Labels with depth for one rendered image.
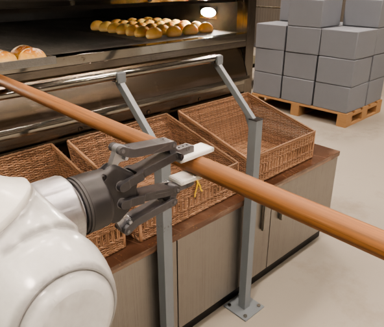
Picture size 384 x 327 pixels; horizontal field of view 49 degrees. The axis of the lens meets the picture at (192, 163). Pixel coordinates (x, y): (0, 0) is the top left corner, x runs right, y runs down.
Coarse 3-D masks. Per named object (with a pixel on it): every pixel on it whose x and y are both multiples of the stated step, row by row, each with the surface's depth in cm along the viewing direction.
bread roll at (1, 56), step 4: (0, 52) 138; (4, 52) 139; (8, 52) 140; (0, 56) 138; (4, 56) 138; (8, 56) 139; (12, 56) 140; (0, 60) 137; (4, 60) 138; (8, 60) 139; (12, 60) 140
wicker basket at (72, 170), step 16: (48, 144) 167; (0, 160) 155; (16, 160) 159; (32, 160) 163; (64, 160) 163; (16, 176) 160; (32, 176) 164; (48, 176) 168; (64, 176) 168; (112, 224) 142; (96, 240) 139; (112, 240) 144
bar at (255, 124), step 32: (160, 64) 152; (192, 64) 162; (0, 96) 115; (128, 96) 140; (256, 128) 164; (256, 160) 171; (160, 224) 144; (160, 256) 150; (160, 288) 157; (160, 320) 164
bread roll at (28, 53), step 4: (28, 48) 146; (32, 48) 145; (36, 48) 147; (24, 52) 144; (28, 52) 144; (32, 52) 145; (36, 52) 145; (40, 52) 147; (20, 56) 143; (24, 56) 143; (28, 56) 144; (32, 56) 144; (36, 56) 145; (40, 56) 146; (44, 56) 148
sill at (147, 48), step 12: (204, 36) 220; (216, 36) 220; (228, 36) 225; (240, 36) 231; (108, 48) 183; (120, 48) 183; (132, 48) 185; (144, 48) 189; (156, 48) 194; (168, 48) 199; (180, 48) 204; (60, 60) 164; (72, 60) 167; (84, 60) 171; (96, 60) 174; (0, 72) 150; (12, 72) 153
